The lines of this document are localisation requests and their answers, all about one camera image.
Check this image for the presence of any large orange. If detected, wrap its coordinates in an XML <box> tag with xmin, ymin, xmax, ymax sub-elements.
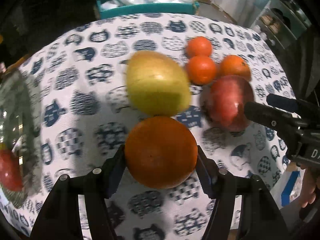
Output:
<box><xmin>125</xmin><ymin>116</ymin><xmax>198</xmax><ymax>189</ymax></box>

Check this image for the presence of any person's right hand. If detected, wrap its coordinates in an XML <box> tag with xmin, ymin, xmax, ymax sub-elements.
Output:
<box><xmin>299</xmin><ymin>164</ymin><xmax>319</xmax><ymax>208</ymax></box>

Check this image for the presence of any large red apple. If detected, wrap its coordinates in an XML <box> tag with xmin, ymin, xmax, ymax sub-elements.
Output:
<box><xmin>205</xmin><ymin>75</ymin><xmax>254</xmax><ymax>132</ymax></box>

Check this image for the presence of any small red apple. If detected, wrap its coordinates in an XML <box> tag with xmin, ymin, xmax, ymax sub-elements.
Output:
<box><xmin>1</xmin><ymin>149</ymin><xmax>23</xmax><ymax>192</ymax></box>

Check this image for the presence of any small tangerine near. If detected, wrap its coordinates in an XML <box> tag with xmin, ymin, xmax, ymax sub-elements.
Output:
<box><xmin>185</xmin><ymin>55</ymin><xmax>217</xmax><ymax>85</ymax></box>

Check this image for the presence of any small tangerine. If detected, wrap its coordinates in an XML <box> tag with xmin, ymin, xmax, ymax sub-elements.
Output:
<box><xmin>185</xmin><ymin>55</ymin><xmax>217</xmax><ymax>85</ymax></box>
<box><xmin>185</xmin><ymin>36</ymin><xmax>213</xmax><ymax>57</ymax></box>

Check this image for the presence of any wooden shelf rack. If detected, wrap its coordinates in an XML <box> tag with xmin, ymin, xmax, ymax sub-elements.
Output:
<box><xmin>251</xmin><ymin>0</ymin><xmax>311</xmax><ymax>50</ymax></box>

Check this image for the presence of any small tangerine far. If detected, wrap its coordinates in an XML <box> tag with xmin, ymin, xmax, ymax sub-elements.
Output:
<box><xmin>185</xmin><ymin>36</ymin><xmax>213</xmax><ymax>57</ymax></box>

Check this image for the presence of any yellow green mango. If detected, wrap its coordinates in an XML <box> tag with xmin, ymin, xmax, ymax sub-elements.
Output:
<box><xmin>126</xmin><ymin>50</ymin><xmax>191</xmax><ymax>116</ymax></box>

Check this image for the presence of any green glass bowl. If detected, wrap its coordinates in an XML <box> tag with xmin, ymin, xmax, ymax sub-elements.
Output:
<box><xmin>1</xmin><ymin>69</ymin><xmax>39</xmax><ymax>209</ymax></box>

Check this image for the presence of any cat pattern tablecloth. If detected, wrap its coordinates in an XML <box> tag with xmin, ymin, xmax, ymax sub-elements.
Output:
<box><xmin>0</xmin><ymin>12</ymin><xmax>297</xmax><ymax>240</ymax></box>

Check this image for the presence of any teal cardboard box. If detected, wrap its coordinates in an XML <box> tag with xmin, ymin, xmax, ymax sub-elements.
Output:
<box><xmin>96</xmin><ymin>0</ymin><xmax>200</xmax><ymax>19</ymax></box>

